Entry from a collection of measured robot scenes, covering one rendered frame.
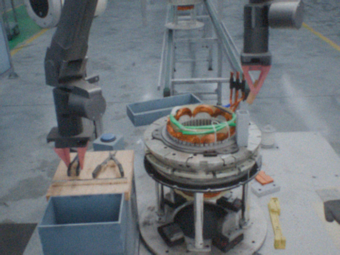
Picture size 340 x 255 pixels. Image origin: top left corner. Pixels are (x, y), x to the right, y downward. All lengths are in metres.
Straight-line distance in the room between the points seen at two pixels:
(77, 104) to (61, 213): 0.27
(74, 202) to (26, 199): 2.00
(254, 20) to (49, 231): 0.62
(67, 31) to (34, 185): 2.31
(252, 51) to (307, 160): 0.80
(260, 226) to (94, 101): 0.65
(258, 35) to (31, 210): 2.19
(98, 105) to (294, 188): 0.84
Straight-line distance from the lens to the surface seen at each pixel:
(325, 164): 1.63
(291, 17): 0.89
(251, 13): 0.92
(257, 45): 0.93
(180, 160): 0.97
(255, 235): 1.21
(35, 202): 2.89
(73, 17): 0.82
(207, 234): 1.23
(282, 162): 1.60
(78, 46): 0.85
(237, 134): 1.01
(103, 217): 0.96
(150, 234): 1.21
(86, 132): 0.94
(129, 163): 1.03
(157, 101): 1.43
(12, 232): 2.66
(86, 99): 0.84
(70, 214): 0.97
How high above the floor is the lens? 1.58
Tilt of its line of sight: 26 degrees down
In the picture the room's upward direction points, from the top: 3 degrees counter-clockwise
